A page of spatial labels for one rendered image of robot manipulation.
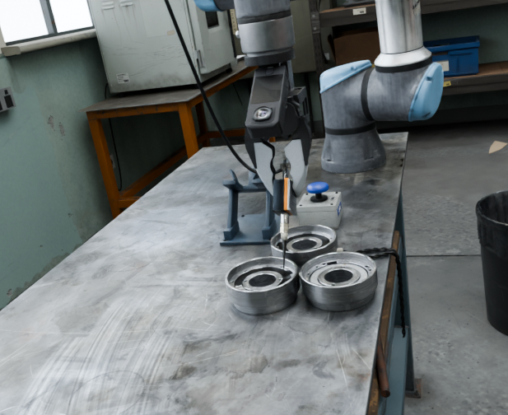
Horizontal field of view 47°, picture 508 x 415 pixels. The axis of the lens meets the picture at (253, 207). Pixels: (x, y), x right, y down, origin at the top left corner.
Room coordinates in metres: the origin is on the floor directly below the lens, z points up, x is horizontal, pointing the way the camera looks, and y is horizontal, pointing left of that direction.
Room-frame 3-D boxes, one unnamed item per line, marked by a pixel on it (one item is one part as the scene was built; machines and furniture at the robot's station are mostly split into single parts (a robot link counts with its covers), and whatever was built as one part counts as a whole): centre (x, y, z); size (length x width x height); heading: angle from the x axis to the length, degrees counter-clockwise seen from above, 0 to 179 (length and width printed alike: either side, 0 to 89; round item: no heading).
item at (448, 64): (4.18, -1.50, 0.56); 0.52 x 0.38 x 0.22; 68
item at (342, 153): (1.31, -0.25, 0.85); 0.15 x 0.15 x 0.10
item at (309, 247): (0.84, -0.07, 0.82); 0.10 x 0.10 x 0.04
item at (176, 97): (3.60, 0.27, 0.39); 1.50 x 0.62 x 0.78; 161
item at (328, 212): (0.99, -0.12, 0.82); 0.08 x 0.07 x 0.05; 161
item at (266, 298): (0.74, 0.00, 0.82); 0.10 x 0.10 x 0.04
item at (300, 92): (0.84, -0.06, 1.07); 0.09 x 0.08 x 0.12; 161
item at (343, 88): (1.30, -0.26, 0.97); 0.13 x 0.12 x 0.14; 53
